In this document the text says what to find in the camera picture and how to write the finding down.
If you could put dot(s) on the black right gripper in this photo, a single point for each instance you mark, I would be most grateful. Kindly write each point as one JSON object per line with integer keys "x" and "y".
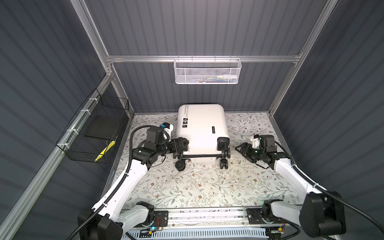
{"x": 246, "y": 152}

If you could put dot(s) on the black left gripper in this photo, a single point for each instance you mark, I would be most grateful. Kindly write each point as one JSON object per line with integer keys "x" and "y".
{"x": 180, "y": 147}

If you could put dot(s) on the white black suitcase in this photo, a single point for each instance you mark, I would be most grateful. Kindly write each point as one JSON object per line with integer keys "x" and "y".
{"x": 205, "y": 128}

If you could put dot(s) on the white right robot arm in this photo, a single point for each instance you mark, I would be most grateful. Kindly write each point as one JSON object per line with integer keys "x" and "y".
{"x": 321, "y": 214}

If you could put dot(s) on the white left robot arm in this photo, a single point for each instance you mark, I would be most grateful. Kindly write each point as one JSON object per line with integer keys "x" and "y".
{"x": 105, "y": 221}

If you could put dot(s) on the yellow black striped tape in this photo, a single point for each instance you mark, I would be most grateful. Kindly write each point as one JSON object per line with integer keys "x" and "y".
{"x": 105, "y": 150}

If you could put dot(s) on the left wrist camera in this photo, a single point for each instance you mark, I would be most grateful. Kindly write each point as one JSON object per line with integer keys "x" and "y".
{"x": 159, "y": 135}

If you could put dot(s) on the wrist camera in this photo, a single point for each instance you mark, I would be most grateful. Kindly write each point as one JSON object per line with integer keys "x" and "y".
{"x": 265, "y": 143}
{"x": 159, "y": 135}

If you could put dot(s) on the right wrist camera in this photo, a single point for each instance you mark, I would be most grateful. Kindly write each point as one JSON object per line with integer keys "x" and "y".
{"x": 265, "y": 143}

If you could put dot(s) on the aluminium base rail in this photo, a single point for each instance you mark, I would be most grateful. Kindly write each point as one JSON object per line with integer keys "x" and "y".
{"x": 212, "y": 217}

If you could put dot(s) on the white wire mesh basket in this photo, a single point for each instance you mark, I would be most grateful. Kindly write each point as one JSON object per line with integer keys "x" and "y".
{"x": 207, "y": 71}

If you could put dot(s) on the black wire mesh basket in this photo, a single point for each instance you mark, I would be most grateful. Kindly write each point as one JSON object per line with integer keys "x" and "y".
{"x": 104, "y": 119}

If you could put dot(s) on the white perforated cable duct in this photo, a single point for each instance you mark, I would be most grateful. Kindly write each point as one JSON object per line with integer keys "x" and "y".
{"x": 200, "y": 234}

